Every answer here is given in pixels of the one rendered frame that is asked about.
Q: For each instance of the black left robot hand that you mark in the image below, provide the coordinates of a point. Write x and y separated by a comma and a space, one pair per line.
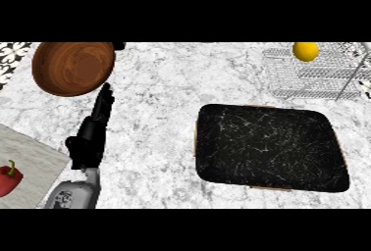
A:
92, 130

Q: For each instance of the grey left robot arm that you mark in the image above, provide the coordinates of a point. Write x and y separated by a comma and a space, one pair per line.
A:
75, 194

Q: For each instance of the black marbled tray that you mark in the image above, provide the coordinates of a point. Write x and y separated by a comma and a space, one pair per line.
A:
268, 147

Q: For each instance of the yellow lemon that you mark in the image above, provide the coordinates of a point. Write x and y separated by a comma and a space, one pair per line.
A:
307, 51

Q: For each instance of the grey marbled cutting board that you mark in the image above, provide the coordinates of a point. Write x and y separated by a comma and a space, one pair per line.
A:
27, 166

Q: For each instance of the brown wooden bowl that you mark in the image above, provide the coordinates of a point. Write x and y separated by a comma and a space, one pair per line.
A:
73, 68

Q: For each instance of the red bell pepper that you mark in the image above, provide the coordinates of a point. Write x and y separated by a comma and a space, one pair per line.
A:
10, 179

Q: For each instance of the black and white patterned tile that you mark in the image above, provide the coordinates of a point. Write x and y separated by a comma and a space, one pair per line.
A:
11, 60

